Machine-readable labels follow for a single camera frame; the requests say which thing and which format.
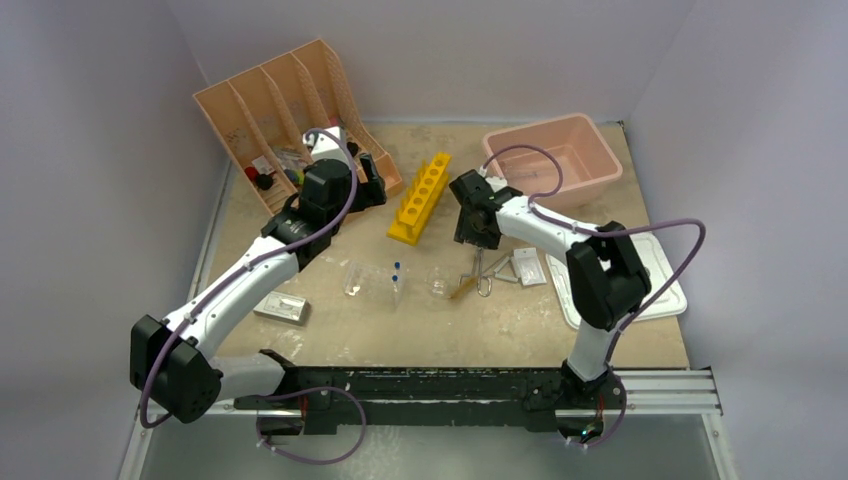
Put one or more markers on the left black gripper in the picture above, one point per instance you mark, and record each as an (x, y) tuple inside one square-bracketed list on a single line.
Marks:
[(367, 193)]

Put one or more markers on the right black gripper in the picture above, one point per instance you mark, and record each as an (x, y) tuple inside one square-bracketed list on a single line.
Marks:
[(465, 233)]

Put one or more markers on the clear well plate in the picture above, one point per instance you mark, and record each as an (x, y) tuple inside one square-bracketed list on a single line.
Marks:
[(372, 283)]

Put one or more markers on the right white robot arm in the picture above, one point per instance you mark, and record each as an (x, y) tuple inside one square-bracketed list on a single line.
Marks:
[(607, 278)]

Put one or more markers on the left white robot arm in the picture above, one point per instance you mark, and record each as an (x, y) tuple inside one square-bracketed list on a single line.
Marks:
[(173, 361)]

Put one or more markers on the metal clay triangle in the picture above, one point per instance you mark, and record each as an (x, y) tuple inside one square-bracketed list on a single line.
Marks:
[(497, 270)]

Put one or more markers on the yellow test tube rack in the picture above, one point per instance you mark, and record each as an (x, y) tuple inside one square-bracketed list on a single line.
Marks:
[(419, 200)]

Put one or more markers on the wooden bristle brush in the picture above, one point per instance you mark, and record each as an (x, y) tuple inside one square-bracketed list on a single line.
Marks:
[(466, 283)]

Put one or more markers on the metal crucible tongs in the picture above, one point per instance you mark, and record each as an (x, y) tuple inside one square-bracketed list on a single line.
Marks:
[(484, 285)]

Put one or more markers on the white packet pouch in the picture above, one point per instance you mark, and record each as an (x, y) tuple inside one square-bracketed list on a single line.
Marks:
[(527, 266)]

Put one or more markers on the black rubber stopper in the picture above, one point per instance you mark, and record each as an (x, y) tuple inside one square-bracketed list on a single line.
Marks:
[(264, 182)]

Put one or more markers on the pink plastic bin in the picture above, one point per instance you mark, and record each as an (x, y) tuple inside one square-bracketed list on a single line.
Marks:
[(581, 164)]

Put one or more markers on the peach plastic file organizer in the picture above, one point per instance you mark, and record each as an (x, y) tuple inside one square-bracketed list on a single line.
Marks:
[(261, 114)]

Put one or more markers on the white slide box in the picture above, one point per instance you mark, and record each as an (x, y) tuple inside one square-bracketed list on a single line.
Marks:
[(284, 308)]

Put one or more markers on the white plastic bin lid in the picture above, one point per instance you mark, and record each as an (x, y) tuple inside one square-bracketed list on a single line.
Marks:
[(672, 302)]

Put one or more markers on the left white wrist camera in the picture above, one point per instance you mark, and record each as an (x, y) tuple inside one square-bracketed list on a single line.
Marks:
[(327, 144)]

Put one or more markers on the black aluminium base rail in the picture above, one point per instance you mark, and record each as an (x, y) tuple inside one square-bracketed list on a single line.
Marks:
[(320, 399)]

